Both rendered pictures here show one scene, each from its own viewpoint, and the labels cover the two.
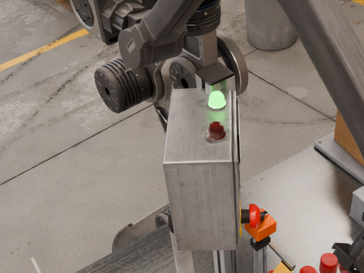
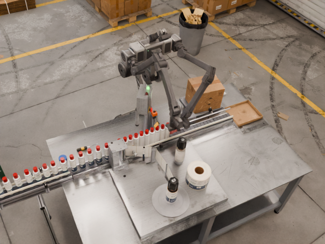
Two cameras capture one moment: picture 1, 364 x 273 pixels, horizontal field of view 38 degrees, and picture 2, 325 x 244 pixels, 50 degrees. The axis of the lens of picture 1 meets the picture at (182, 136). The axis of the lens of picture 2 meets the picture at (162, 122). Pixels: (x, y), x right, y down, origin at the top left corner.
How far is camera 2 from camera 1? 2.09 m
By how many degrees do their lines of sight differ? 8
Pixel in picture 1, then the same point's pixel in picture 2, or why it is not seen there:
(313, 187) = not seen: hidden behind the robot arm
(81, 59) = (106, 44)
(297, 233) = (167, 120)
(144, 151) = (128, 89)
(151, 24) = (138, 68)
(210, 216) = (143, 108)
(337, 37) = (167, 83)
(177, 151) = (139, 96)
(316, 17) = (164, 79)
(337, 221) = not seen: hidden behind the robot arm
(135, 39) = (134, 70)
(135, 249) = (125, 117)
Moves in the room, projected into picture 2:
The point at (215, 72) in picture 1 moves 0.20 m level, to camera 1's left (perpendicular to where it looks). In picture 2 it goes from (149, 82) to (124, 81)
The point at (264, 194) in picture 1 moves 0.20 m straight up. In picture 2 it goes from (161, 110) to (163, 95)
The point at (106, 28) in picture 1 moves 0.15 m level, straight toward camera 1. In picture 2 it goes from (128, 64) to (129, 75)
